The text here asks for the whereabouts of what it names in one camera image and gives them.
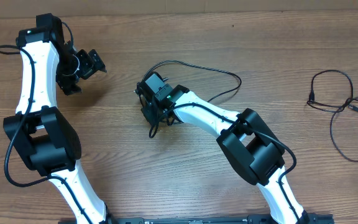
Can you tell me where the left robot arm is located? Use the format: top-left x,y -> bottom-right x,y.
0,13 -> 115,223

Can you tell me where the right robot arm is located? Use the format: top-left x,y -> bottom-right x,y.
135,72 -> 309,223

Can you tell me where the black usb cable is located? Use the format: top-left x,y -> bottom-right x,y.
141,60 -> 242,103

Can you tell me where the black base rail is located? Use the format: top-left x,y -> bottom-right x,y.
57,213 -> 335,224

